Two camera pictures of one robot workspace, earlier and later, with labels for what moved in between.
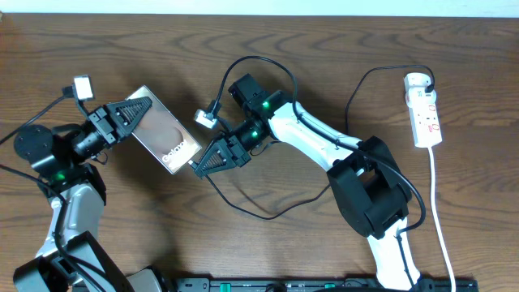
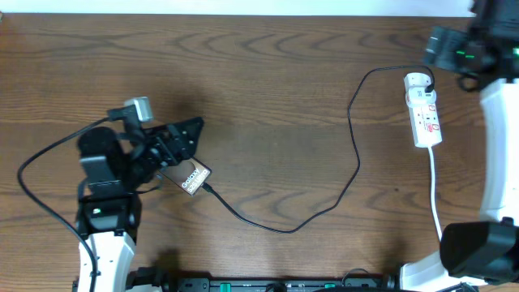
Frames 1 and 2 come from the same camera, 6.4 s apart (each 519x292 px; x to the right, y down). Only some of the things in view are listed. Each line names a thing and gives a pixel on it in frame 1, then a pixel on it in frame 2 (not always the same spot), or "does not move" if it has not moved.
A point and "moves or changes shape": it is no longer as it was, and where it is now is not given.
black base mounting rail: [314, 285] does not move
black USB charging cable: [250, 211] → [353, 136]
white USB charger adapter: [417, 81] does not move
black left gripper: [105, 125] → [171, 143]
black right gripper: [230, 149] → [448, 59]
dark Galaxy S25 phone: [163, 135] moves or changes shape
